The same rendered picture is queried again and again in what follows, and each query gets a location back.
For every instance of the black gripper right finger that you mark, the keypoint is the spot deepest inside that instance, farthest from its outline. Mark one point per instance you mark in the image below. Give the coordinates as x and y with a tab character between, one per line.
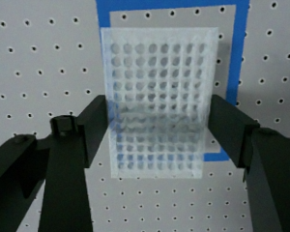
264	153

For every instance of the blue tape outline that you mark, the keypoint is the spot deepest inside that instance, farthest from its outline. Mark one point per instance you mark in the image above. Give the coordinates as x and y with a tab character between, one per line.
238	34

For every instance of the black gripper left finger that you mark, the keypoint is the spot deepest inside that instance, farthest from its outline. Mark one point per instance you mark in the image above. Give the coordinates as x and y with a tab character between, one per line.
23	169

